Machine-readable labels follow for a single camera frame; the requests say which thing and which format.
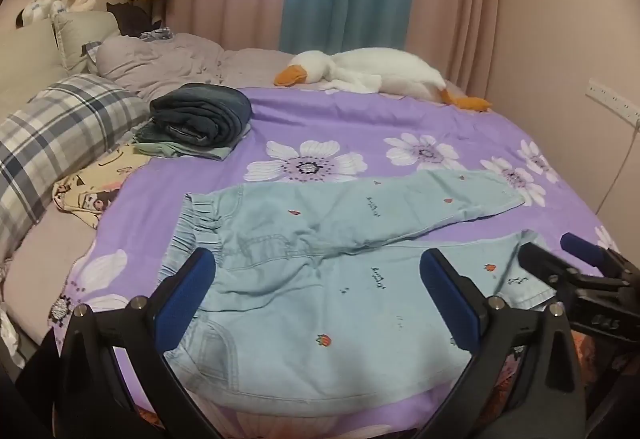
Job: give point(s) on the purple floral bedsheet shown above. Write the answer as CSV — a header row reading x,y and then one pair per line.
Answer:
x,y
350,119

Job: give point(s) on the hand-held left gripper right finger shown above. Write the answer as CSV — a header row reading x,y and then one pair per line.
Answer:
x,y
452,299

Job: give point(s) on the grey quilt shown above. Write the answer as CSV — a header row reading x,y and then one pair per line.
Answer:
x,y
165,59

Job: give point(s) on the beige headboard cushion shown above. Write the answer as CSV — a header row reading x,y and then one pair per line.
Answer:
x,y
25,64

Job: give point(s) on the plaid pillow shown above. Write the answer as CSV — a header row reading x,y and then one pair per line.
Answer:
x,y
60,129

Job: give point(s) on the cream plush toy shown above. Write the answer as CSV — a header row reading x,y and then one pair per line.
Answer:
x,y
77,0

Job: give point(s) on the black plush toy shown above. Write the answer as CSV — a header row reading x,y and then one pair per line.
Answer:
x,y
131,19

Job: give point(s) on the beige pillow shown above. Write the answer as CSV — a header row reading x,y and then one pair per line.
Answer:
x,y
82,31

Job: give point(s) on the orange fuzzy blanket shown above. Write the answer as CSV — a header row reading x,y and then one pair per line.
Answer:
x,y
584,351

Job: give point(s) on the folded dark jeans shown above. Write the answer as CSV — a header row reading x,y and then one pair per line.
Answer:
x,y
200,111

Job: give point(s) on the crumpled white cloth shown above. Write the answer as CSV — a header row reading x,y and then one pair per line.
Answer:
x,y
9,336

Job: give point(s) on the white goose plush toy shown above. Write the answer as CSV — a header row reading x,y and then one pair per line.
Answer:
x,y
380,69

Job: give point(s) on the white power strip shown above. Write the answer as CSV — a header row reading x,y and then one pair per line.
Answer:
x,y
612,100

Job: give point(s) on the small checked cloth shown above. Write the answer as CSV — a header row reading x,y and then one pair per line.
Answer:
x,y
156,35

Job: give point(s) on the yellow cartoon print cloth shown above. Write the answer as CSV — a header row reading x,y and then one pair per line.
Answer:
x,y
95,189

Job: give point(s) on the light blue strawberry pants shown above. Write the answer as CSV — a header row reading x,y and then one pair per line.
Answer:
x,y
300,319

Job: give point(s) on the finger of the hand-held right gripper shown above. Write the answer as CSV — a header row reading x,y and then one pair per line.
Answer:
x,y
580,244
545,264

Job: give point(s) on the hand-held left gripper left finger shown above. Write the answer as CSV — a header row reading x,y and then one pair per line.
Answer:
x,y
185,299

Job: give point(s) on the white and blue plush toy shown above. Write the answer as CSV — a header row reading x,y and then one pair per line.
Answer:
x,y
37,10

